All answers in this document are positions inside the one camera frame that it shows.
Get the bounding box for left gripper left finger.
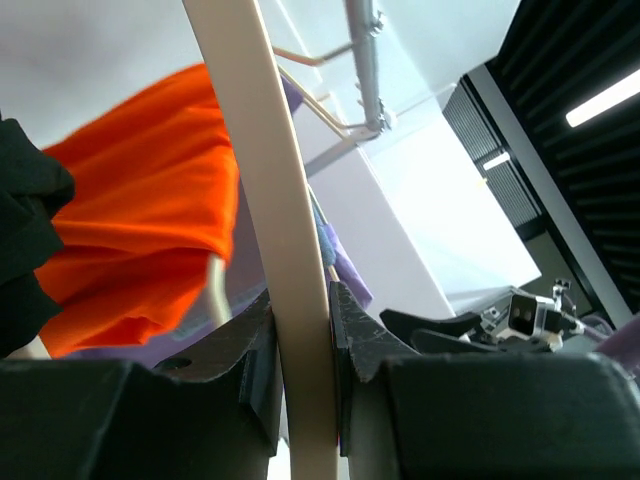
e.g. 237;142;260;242
1;294;282;479

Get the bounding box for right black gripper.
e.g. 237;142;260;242
380;309;551;353

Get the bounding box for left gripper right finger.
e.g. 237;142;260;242
329;283;639;479

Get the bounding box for black trousers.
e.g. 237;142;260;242
1;118;75;358

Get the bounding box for pink wooden hanger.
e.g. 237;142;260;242
184;1;338;479

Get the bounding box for wooden hanger under lilac shirt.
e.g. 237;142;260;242
277;66;365;138

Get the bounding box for wooden hanger under blue shorts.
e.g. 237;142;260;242
272;43;353;67

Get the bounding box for blue-grey shorts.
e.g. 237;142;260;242
310;197;336;268

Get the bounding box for lilac purple shirt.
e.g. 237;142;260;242
64;74;376;369

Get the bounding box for orange shorts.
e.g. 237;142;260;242
36;64;239;357

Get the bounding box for black slatted ceiling panel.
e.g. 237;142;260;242
445;1;639;326

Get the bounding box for ceiling strip light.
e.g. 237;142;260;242
565;70;640;128

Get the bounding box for grey metal clothes rack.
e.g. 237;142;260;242
305;0;391;178

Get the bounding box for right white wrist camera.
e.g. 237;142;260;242
479;278;586;352

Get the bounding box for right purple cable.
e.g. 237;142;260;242
574;312;640;381

